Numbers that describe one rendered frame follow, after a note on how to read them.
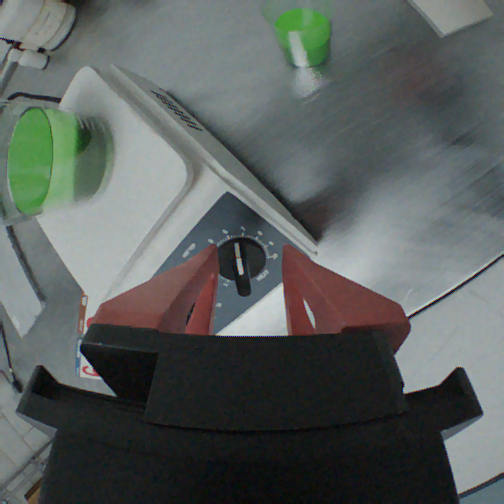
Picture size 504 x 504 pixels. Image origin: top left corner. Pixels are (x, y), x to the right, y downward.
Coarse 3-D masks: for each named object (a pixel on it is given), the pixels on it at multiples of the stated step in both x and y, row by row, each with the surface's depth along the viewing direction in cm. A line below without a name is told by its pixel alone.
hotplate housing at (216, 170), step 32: (128, 96) 13; (160, 96) 16; (160, 128) 13; (192, 128) 15; (192, 160) 13; (224, 160) 15; (192, 192) 14; (224, 192) 14; (256, 192) 15; (160, 224) 15; (192, 224) 14; (288, 224) 16; (160, 256) 16; (128, 288) 17
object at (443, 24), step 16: (416, 0) 11; (432, 0) 10; (448, 0) 10; (464, 0) 9; (480, 0) 8; (432, 16) 11; (448, 16) 10; (464, 16) 10; (480, 16) 9; (448, 32) 11
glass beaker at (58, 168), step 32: (0, 128) 6; (32, 128) 7; (64, 128) 9; (96, 128) 11; (0, 160) 6; (32, 160) 8; (64, 160) 9; (96, 160) 11; (0, 192) 6; (32, 192) 8; (64, 192) 10; (96, 192) 12; (0, 224) 8
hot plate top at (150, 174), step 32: (64, 96) 12; (96, 96) 12; (128, 128) 12; (128, 160) 12; (160, 160) 12; (128, 192) 13; (160, 192) 12; (64, 224) 15; (96, 224) 14; (128, 224) 13; (64, 256) 16; (96, 256) 15; (128, 256) 14; (96, 288) 15
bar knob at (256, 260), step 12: (240, 240) 15; (252, 240) 16; (228, 252) 15; (240, 252) 14; (252, 252) 16; (264, 252) 16; (228, 264) 16; (240, 264) 14; (252, 264) 16; (264, 264) 16; (228, 276) 17; (240, 276) 15; (252, 276) 17; (240, 288) 15
